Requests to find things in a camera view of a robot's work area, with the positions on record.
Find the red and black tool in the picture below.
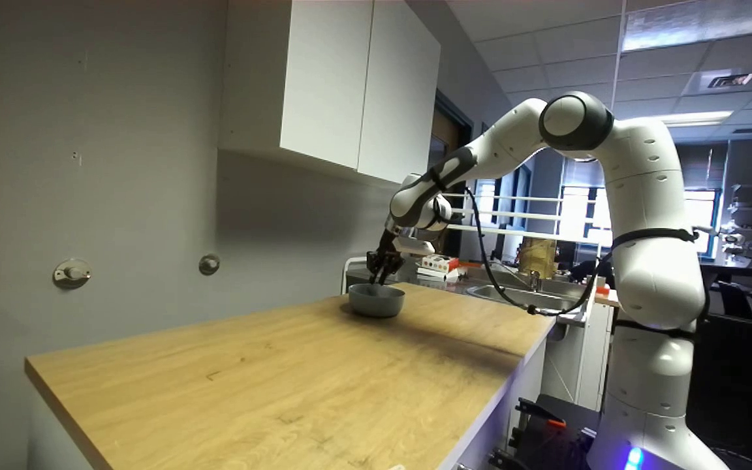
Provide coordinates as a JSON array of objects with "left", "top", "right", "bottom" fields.
[{"left": 488, "top": 393, "right": 595, "bottom": 470}]

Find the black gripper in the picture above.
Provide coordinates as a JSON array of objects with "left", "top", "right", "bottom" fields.
[{"left": 364, "top": 226, "right": 427, "bottom": 289}]

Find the ceiling light panel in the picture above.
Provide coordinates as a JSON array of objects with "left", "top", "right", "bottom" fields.
[{"left": 654, "top": 106, "right": 736, "bottom": 130}]

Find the grey ceramic bowl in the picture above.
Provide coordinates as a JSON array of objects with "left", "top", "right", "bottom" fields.
[{"left": 344, "top": 282, "right": 408, "bottom": 320}]

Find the white wall cabinet body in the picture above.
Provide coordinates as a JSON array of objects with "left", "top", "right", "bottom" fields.
[{"left": 218, "top": 0, "right": 292, "bottom": 164}]

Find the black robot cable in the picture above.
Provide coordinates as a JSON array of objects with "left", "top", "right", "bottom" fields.
[{"left": 459, "top": 182, "right": 622, "bottom": 319}]

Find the brown paper bag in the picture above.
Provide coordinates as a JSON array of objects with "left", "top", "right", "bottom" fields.
[{"left": 517, "top": 235, "right": 562, "bottom": 280}]

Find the ceiling air vent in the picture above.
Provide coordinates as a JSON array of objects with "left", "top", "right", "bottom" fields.
[{"left": 688, "top": 62, "right": 752, "bottom": 96}]

